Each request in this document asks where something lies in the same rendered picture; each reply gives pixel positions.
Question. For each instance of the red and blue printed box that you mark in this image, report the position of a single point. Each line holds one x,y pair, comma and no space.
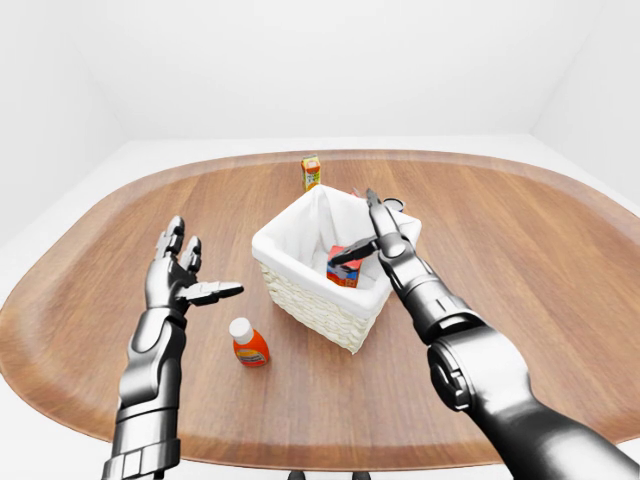
345,277

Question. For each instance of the white wicker basket, cloth lining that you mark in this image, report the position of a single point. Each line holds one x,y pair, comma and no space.
320,307

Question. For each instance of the orange bottle with white cap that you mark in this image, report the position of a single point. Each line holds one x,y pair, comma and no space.
251,350

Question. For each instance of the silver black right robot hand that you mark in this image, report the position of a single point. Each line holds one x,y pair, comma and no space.
420,292

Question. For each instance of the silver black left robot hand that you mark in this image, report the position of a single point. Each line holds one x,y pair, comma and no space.
162,282

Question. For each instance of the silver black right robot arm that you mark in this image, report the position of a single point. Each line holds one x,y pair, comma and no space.
505,395

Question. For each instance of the small red item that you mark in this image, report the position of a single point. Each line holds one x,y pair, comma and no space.
356,192

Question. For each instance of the silver tin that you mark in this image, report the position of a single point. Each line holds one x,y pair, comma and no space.
394,203

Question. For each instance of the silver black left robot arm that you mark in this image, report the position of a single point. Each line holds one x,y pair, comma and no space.
150,370

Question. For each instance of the orange printed juice carton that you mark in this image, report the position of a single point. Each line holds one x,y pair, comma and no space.
310,175

